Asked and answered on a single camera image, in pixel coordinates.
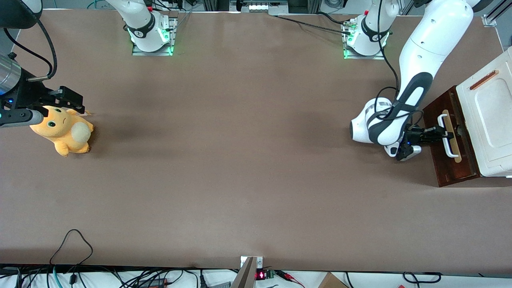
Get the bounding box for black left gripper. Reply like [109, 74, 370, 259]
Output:
[402, 124, 455, 147]

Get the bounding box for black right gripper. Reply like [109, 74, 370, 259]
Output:
[7, 72, 86, 115]

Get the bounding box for white drawer handle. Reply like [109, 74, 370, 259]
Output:
[437, 114, 460, 159]

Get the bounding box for orange plush toy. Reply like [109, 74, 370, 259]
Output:
[29, 106, 95, 157]

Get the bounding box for brown cardboard box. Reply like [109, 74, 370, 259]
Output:
[318, 272, 349, 288]

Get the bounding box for red clip leads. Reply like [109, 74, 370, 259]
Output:
[275, 270, 305, 288]

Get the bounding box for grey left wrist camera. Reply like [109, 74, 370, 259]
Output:
[395, 145, 422, 162]

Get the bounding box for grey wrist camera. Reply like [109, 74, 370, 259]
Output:
[0, 109, 44, 128]
[395, 145, 422, 162]

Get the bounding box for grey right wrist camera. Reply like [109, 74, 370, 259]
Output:
[0, 109, 44, 128]

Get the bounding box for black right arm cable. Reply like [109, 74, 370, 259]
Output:
[3, 18, 58, 82]

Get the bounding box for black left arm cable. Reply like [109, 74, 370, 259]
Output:
[373, 0, 424, 129]

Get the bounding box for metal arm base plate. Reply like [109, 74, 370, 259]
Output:
[343, 21, 386, 61]
[132, 16, 178, 57]

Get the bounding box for aluminium frame profile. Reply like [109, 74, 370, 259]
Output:
[481, 0, 512, 28]

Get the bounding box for black looped cable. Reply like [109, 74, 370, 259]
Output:
[50, 229, 94, 268]

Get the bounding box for black cable coil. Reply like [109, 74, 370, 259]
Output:
[403, 272, 443, 284]

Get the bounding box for black cable to arm base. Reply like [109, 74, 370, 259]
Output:
[275, 12, 355, 35]

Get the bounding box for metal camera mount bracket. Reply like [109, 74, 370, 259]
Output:
[231, 256, 264, 288]

